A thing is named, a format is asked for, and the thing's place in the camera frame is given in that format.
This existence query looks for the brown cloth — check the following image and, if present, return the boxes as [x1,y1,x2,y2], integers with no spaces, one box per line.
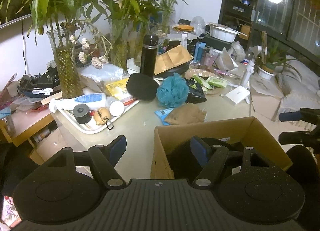
[164,103,207,125]

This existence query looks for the black green fabric glove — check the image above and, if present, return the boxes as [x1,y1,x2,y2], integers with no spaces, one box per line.
[185,79,207,104]

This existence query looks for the blue tissue packet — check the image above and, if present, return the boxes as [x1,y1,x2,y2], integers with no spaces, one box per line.
[155,108,173,125]

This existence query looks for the teal mesh bath sponge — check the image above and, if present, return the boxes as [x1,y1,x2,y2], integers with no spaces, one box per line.
[156,73,189,108]

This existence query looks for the black round fabric hat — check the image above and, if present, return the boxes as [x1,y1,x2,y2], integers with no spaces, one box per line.
[126,73,159,101]

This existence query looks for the white tray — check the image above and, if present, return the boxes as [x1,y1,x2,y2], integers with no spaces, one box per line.
[59,97,140,135]

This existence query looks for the brown cardboard box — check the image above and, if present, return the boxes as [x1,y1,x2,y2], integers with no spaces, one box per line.
[150,117,293,179]

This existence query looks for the small black round speaker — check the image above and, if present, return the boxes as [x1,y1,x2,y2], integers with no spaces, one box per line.
[73,103,91,124]

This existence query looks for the white round lid jar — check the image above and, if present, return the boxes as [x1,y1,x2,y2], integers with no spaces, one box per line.
[109,100,125,117]

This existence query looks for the white lotion bottle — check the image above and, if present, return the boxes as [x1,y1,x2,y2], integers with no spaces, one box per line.
[48,93,106,113]

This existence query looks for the white flat box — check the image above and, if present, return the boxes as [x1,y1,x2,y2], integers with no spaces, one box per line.
[222,86,251,105]

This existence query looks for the yellow medicine box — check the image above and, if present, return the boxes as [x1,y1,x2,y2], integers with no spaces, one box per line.
[106,78,132,102]

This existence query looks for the green wet wipes pack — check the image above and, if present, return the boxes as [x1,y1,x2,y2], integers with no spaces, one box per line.
[207,77,228,88]

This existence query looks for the brown paper envelope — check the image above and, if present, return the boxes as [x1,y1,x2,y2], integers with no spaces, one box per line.
[154,45,193,75]

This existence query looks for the black thermos bottle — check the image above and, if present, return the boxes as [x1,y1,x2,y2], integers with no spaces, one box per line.
[140,34,159,77]

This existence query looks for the glass vase with bamboo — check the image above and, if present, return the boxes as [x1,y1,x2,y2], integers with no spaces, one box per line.
[0,0,86,99]

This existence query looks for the tan pig keychain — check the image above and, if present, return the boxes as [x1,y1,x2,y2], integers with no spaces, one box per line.
[93,107,114,130]

